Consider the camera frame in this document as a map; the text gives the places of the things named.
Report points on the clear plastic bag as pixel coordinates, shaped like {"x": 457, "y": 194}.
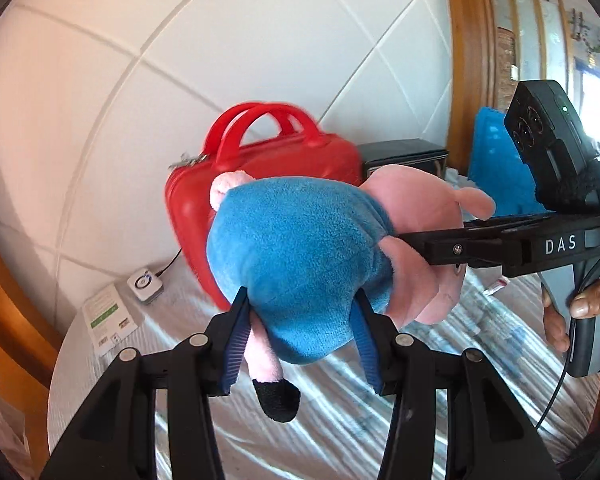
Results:
{"x": 0, "y": 435}

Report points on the pink pig plush blue body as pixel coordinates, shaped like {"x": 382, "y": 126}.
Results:
{"x": 305, "y": 260}

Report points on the wooden door frame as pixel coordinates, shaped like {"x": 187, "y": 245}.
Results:
{"x": 472, "y": 60}

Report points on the wooden chair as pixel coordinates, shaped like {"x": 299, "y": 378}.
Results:
{"x": 5, "y": 320}

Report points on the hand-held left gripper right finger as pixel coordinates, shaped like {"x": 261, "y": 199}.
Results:
{"x": 367, "y": 350}

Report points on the round white desktop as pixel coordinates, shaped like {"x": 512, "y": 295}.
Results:
{"x": 62, "y": 375}

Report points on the striped white tablecloth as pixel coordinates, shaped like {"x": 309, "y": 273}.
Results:
{"x": 330, "y": 410}

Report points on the red bear-face carry case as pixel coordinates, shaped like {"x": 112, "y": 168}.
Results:
{"x": 290, "y": 155}

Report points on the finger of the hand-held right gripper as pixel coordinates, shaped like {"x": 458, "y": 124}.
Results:
{"x": 455, "y": 249}
{"x": 505, "y": 220}

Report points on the black gift box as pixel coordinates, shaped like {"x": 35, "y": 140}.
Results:
{"x": 405, "y": 152}

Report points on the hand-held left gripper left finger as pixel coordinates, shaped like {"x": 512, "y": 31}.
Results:
{"x": 235, "y": 345}

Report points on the blue plastic crate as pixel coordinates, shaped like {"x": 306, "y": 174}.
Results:
{"x": 500, "y": 170}

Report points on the small white square device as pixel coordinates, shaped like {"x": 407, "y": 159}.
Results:
{"x": 145, "y": 285}

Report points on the flat white green box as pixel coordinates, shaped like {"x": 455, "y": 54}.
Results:
{"x": 107, "y": 317}

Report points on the person's right hand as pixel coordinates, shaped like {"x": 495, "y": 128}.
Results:
{"x": 587, "y": 305}

